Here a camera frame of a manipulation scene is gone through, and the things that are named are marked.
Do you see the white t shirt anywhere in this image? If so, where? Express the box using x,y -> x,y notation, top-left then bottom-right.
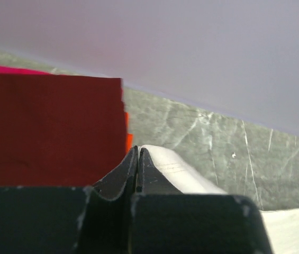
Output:
142,145 -> 299,253

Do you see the orange folded shirt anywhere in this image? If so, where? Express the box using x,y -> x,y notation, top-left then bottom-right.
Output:
124,112 -> 133,152

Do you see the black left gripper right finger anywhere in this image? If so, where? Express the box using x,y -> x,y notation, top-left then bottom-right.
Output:
129,148 -> 272,253

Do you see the pink folded shirt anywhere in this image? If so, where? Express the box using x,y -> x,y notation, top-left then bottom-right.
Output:
0,66 -> 50,75

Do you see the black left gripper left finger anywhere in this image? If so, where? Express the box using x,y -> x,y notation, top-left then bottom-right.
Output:
0,147 -> 138,253

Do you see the dark red folded shirt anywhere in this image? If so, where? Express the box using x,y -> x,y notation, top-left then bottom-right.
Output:
0,74 -> 127,186

